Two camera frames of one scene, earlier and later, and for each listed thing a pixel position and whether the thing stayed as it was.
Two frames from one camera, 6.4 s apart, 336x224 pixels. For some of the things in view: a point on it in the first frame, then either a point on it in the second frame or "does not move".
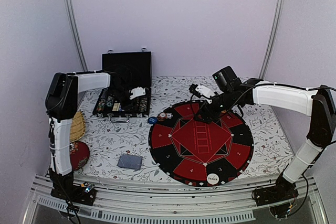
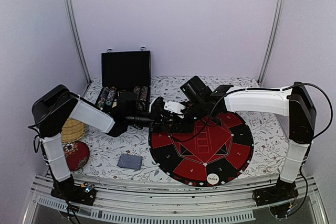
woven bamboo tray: x=78 y=127 does not move
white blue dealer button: x=212 y=179 does not move
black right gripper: x=203 y=109 -> x=184 y=127
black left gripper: x=125 y=106 -> x=157 y=120
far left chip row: x=102 y=100 does not move
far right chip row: x=143 y=105 does not move
